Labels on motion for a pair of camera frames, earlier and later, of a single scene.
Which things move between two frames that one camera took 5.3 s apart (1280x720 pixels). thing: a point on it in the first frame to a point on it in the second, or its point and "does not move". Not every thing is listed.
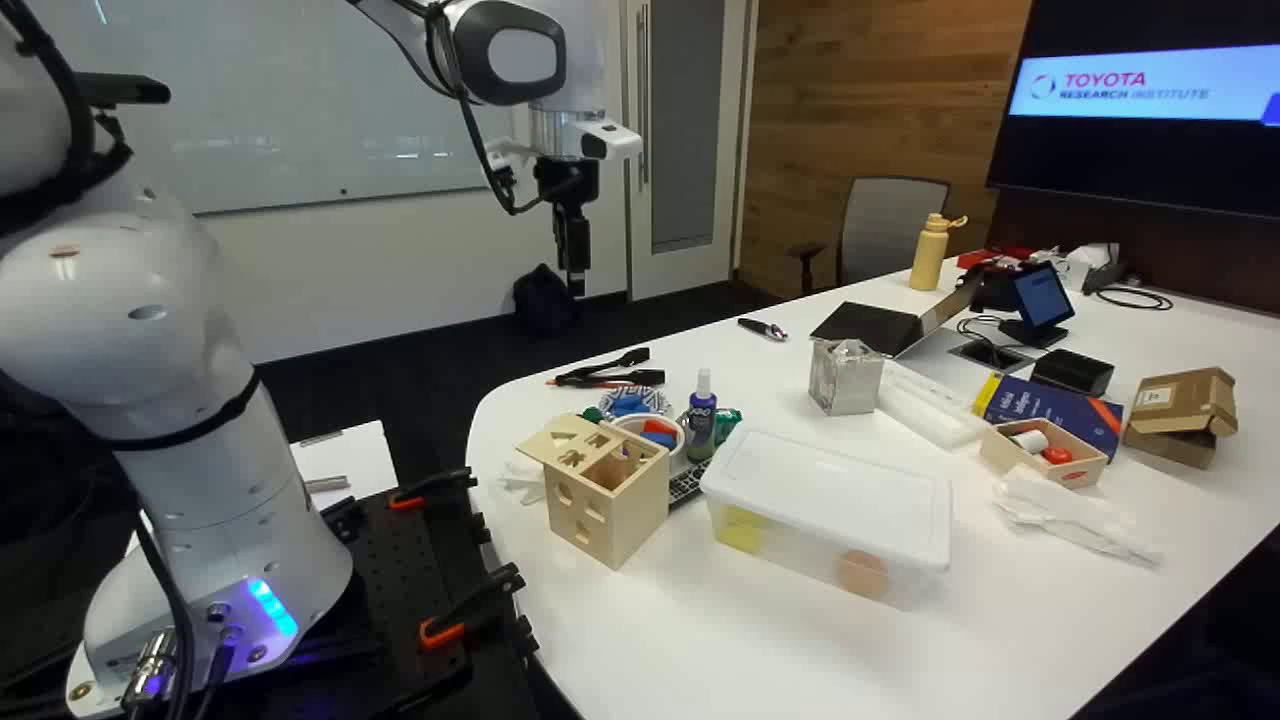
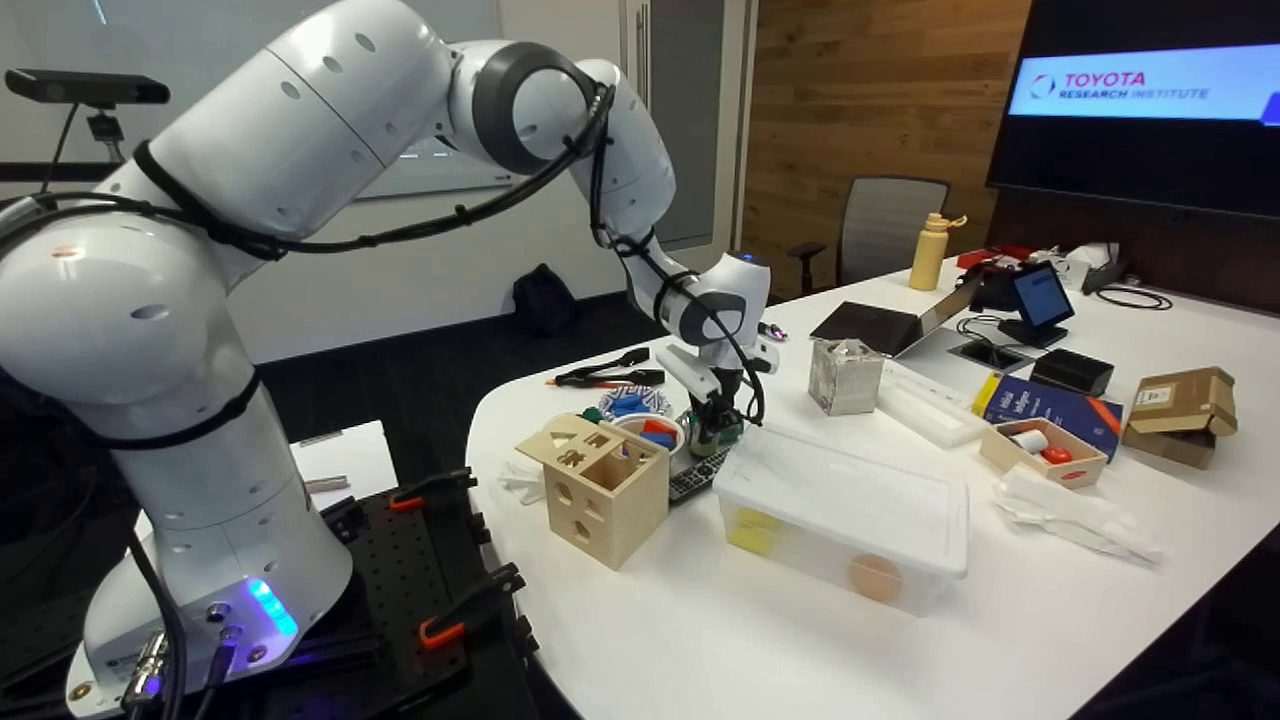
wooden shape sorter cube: (605, 495) does not move
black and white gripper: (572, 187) to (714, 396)
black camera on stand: (107, 89) does not move
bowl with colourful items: (645, 413) does not move
